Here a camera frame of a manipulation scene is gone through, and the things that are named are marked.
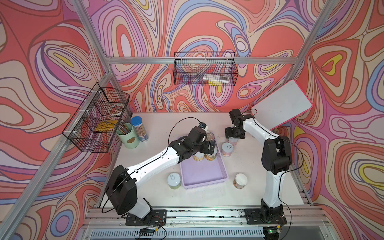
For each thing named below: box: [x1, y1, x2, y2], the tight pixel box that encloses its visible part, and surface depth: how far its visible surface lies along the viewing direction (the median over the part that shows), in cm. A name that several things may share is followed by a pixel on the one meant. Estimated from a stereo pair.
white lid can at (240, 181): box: [233, 173, 248, 190], surface depth 82 cm
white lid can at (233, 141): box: [227, 138, 239, 147], surface depth 97 cm
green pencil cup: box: [115, 122, 140, 150], surface depth 95 cm
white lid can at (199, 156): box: [193, 152, 205, 162], surface depth 93 cm
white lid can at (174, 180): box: [167, 172, 182, 190], surface depth 82 cm
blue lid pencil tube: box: [130, 116, 149, 143], surface depth 93 cm
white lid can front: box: [221, 142, 234, 158], surface depth 95 cm
